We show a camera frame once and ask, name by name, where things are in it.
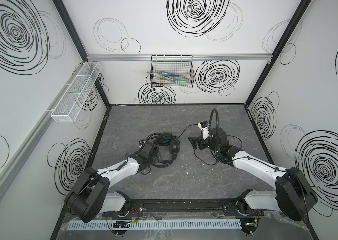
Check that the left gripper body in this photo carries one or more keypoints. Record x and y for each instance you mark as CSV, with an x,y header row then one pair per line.
x,y
159,144

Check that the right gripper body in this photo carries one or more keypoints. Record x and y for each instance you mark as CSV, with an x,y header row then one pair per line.
x,y
200,142

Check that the black blue headphones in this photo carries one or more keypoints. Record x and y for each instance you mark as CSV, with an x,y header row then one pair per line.
x,y
169,147

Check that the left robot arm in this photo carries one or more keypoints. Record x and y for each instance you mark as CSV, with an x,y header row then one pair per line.
x,y
89,196

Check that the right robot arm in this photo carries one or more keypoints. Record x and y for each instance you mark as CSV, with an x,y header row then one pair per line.
x,y
291,194

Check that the green spatula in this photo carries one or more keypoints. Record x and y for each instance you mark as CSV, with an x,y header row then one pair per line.
x,y
177,81

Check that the blue tool in basket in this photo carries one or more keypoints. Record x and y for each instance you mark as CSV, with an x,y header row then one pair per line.
x,y
168,75

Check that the white mesh shelf basket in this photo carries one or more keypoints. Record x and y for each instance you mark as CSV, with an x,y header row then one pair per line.
x,y
74,97

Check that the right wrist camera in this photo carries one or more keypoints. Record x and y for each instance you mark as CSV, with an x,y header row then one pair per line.
x,y
204,127

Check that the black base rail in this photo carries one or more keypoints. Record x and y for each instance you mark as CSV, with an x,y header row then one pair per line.
x,y
139,208

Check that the black wire basket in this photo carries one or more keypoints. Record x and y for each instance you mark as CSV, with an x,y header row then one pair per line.
x,y
182,68

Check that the white slotted cable duct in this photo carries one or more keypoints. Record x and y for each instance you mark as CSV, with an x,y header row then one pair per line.
x,y
190,224

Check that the aluminium wall rail back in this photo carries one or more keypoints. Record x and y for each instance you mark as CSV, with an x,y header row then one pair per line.
x,y
180,57

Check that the aluminium wall rail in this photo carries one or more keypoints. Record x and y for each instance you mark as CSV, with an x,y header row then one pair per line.
x,y
180,57
17,161

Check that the aluminium wall rail left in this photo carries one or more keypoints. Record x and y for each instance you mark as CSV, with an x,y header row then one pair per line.
x,y
17,161

